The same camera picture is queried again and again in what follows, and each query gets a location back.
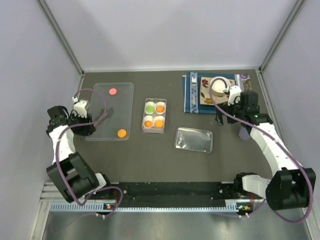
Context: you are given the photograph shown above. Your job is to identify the metal tongs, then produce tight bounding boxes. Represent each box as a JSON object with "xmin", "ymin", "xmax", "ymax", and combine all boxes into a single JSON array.
[{"xmin": 79, "ymin": 106, "xmax": 115, "ymax": 142}]

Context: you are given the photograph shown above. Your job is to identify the orange round cookie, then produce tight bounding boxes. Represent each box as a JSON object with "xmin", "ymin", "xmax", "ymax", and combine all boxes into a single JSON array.
[{"xmin": 156, "ymin": 105, "xmax": 165, "ymax": 114}]

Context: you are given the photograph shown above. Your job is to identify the orange flower cookie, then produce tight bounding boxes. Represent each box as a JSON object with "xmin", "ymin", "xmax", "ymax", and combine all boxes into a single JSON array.
[{"xmin": 144, "ymin": 120, "xmax": 153, "ymax": 128}]

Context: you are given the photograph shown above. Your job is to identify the green round cookie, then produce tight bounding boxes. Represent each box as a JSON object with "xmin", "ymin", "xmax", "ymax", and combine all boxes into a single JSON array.
[{"xmin": 145, "ymin": 105, "xmax": 155, "ymax": 114}]

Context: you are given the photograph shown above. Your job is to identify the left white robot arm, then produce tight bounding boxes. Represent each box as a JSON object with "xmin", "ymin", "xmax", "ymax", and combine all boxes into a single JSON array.
[{"xmin": 46, "ymin": 100, "xmax": 114, "ymax": 203}]

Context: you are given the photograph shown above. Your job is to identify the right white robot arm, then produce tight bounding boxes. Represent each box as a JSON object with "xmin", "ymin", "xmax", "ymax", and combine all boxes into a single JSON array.
[{"xmin": 215, "ymin": 86, "xmax": 316, "ymax": 211}]

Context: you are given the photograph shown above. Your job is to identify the floral square plate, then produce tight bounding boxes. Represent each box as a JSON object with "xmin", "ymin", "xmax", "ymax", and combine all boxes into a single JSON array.
[{"xmin": 200, "ymin": 77, "xmax": 236, "ymax": 106}]

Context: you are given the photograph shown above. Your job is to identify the purple cup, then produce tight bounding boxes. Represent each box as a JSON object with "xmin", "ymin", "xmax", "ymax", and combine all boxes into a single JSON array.
[{"xmin": 238, "ymin": 126, "xmax": 251, "ymax": 141}]

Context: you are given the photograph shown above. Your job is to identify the patterned napkin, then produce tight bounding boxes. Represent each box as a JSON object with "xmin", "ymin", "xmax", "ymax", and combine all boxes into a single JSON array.
[{"xmin": 235, "ymin": 74, "xmax": 252, "ymax": 92}]

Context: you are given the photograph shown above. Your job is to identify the cream ceramic bowl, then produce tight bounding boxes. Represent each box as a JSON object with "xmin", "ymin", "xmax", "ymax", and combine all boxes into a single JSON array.
[{"xmin": 210, "ymin": 76, "xmax": 231, "ymax": 97}]

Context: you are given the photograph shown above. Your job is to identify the blue patterned placemat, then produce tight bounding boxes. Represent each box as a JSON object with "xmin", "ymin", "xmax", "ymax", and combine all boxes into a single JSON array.
[{"xmin": 182, "ymin": 72, "xmax": 238, "ymax": 114}]

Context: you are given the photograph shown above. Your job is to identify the silver fork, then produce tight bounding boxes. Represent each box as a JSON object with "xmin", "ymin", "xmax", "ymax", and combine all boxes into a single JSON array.
[{"xmin": 191, "ymin": 75, "xmax": 197, "ymax": 106}]

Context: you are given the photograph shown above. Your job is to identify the pink round cookie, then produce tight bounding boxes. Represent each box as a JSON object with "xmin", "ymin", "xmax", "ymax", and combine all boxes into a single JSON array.
[{"xmin": 109, "ymin": 88, "xmax": 117, "ymax": 96}]

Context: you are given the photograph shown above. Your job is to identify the clear plastic cookie tray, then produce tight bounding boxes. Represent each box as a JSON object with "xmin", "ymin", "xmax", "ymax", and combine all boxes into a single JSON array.
[{"xmin": 85, "ymin": 82, "xmax": 134, "ymax": 141}]

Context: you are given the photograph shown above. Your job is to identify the white cookie box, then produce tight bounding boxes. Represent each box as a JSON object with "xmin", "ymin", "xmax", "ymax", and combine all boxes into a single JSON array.
[{"xmin": 141, "ymin": 98, "xmax": 167, "ymax": 134}]

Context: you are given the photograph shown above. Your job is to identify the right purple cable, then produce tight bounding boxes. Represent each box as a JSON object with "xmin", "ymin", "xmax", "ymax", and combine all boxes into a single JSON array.
[{"xmin": 209, "ymin": 77, "xmax": 314, "ymax": 224}]

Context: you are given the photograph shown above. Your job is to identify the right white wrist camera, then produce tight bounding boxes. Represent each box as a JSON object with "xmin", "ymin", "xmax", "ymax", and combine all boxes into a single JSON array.
[{"xmin": 223, "ymin": 85, "xmax": 242, "ymax": 106}]

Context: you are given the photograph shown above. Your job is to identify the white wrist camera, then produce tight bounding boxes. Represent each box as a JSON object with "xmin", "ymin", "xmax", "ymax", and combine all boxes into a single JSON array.
[
  {"xmin": 223, "ymin": 85, "xmax": 242, "ymax": 106},
  {"xmin": 70, "ymin": 97, "xmax": 90, "ymax": 118}
]

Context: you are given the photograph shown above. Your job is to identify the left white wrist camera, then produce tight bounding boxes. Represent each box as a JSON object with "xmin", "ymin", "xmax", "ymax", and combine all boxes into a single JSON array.
[{"xmin": 70, "ymin": 97, "xmax": 90, "ymax": 118}]

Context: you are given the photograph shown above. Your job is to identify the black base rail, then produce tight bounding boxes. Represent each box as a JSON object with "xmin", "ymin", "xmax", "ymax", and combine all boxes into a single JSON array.
[{"xmin": 84, "ymin": 181, "xmax": 253, "ymax": 208}]

